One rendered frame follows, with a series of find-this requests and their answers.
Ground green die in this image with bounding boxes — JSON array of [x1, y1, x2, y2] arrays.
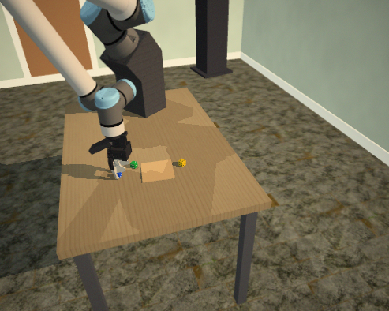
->
[[130, 161, 138, 169]]

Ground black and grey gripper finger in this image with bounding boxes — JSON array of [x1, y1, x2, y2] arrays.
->
[[107, 153, 125, 179], [118, 159, 129, 166]]

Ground tan flat mat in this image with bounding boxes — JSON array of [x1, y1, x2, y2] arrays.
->
[[141, 159, 175, 183]]

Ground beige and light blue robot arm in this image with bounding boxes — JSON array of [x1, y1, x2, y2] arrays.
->
[[0, 0, 155, 137]]

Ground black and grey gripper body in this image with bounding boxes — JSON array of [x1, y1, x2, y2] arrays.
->
[[105, 131, 132, 161]]

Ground yellow die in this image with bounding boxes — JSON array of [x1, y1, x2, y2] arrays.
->
[[178, 159, 186, 167]]

